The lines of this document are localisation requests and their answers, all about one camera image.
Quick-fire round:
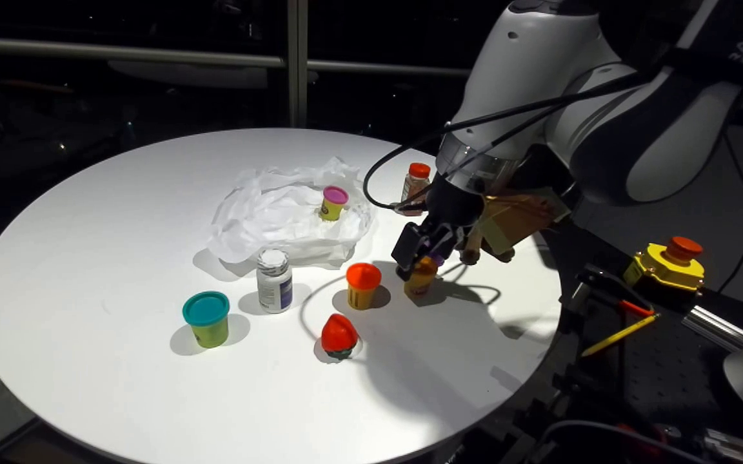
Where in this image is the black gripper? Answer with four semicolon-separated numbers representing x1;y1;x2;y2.
389;173;491;283

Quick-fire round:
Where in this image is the yellow-orange lid dough tub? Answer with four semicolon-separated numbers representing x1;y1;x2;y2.
404;254;442;299

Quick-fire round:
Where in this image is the red-orange lid dough tub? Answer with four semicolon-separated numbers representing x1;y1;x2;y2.
343;259;388;311

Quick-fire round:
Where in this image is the pink lid dough tub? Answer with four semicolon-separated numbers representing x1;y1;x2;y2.
318;183;355;225

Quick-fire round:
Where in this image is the red toy strawberry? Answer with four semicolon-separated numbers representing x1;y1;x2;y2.
318;311;366;364

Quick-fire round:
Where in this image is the white crumpled plastic bag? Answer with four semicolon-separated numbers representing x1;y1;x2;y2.
206;156;374;268

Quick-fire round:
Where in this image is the red lid spice jar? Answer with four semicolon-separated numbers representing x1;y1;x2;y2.
401;159;437;214

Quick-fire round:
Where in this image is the yellow pencil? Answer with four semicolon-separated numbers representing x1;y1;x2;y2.
578;310;663;360

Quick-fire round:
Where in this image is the teal lid dough tub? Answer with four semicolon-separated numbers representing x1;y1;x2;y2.
182;289;236;351

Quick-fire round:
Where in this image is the yellow emergency stop button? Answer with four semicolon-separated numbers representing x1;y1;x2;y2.
623;235;711;295

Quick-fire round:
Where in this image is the aluminium profile bar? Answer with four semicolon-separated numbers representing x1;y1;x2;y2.
685;302;743;351

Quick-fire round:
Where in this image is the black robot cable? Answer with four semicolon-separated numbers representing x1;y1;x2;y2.
361;72;654;214

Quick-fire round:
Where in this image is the red handled tool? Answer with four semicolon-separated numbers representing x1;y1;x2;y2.
614;294;658;321

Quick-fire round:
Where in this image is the grey window post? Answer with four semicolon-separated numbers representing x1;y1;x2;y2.
284;0;313;132

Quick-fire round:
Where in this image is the grey cable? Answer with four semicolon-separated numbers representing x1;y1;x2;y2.
543;414;712;464

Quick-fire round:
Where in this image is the grey window rail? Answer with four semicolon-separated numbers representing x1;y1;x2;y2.
0;33;477;83

